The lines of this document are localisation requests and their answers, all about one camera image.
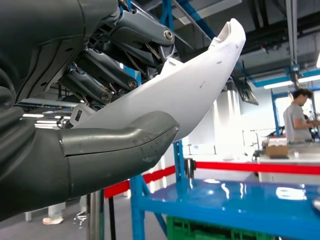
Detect chrome base stool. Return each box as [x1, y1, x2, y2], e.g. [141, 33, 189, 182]
[73, 211, 88, 230]

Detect blue metal shelf rack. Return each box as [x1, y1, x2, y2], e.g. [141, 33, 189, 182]
[123, 0, 320, 240]

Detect black hanging screen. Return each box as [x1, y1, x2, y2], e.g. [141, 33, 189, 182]
[229, 75, 260, 106]

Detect red barrier belt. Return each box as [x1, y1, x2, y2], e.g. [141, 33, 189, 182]
[103, 164, 176, 200]
[195, 161, 320, 176]

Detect brown cardboard box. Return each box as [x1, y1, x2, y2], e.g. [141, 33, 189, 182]
[265, 144, 289, 159]

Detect chrome stanchion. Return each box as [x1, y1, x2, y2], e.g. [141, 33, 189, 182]
[87, 190, 101, 240]

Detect blue steel gantry frame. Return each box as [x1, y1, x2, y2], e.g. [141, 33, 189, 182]
[251, 64, 320, 138]

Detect person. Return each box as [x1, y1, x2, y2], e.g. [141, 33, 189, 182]
[42, 195, 88, 226]
[283, 88, 320, 144]

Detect white desk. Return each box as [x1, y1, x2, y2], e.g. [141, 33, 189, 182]
[257, 142, 320, 185]

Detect ceiling strip light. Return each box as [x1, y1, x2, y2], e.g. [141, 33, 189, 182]
[263, 75, 320, 90]

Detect green plastic crate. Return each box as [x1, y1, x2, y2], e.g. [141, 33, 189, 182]
[166, 216, 275, 240]

